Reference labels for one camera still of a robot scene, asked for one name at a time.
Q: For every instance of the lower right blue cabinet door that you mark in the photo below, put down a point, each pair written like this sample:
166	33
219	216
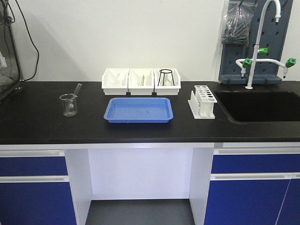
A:
253	202

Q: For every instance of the glass beaker on counter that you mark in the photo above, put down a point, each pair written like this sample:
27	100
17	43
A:
69	104

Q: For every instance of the white gooseneck lab faucet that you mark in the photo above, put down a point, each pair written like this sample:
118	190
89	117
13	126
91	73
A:
244	63

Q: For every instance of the upper left blue drawer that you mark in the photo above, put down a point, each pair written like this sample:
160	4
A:
33	166

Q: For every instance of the black wire tripod stand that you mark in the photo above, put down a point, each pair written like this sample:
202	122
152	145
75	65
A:
161	76

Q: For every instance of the black lab sink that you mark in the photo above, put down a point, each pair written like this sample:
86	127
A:
261	106

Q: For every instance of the white test tube rack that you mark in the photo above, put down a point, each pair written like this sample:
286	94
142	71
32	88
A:
202	102

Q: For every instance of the left white storage bin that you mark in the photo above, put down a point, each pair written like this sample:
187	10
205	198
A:
115	90

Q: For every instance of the middle white storage bin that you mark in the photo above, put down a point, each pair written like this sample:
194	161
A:
136	90

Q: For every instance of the right white storage bin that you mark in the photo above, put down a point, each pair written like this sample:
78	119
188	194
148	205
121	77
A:
167	90

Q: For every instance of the blue drawer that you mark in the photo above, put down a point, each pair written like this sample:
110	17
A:
33	166
270	163

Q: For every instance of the plastic bag of pegs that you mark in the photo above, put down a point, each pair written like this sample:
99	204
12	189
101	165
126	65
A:
238	21

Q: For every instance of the lower left blue cabinet door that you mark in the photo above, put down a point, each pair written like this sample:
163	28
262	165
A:
42	203

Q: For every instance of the glass beaker in middle bin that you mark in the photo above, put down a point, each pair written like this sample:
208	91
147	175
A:
139	79

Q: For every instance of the white storage bin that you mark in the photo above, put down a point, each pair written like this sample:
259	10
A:
136	90
115	90
167	90

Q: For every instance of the blue cabinet door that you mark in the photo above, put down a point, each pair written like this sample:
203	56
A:
42	203
253	202

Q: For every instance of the clear glass test tube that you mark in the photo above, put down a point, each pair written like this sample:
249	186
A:
77	90

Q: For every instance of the glass alcohol lamp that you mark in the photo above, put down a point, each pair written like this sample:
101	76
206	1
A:
167	80

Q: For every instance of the blue-grey pegboard drying rack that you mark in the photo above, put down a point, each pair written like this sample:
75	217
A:
271	43

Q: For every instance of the blue plastic tray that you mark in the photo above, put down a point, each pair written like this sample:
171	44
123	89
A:
139	110

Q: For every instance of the glass fume cabinet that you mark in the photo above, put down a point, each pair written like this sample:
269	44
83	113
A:
10	71

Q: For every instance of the upper right blue drawer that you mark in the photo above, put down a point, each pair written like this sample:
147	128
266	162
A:
270	163

